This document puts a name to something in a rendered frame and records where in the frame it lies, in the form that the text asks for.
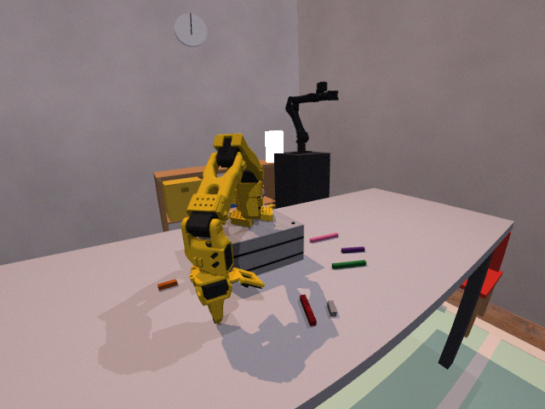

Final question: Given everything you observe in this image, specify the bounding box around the green rod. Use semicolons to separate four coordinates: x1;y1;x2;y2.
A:
332;260;366;269

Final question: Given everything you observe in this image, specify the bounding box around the pink rod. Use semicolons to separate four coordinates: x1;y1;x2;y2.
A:
310;233;338;243

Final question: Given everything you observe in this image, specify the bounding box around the orange rod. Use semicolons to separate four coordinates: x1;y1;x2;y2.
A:
158;279;178;291

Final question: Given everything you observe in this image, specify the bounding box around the purple rod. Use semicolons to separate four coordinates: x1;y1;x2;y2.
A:
341;246;365;253

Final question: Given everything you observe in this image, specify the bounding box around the dark red rectangular bar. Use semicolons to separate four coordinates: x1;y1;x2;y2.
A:
300;295;317;326

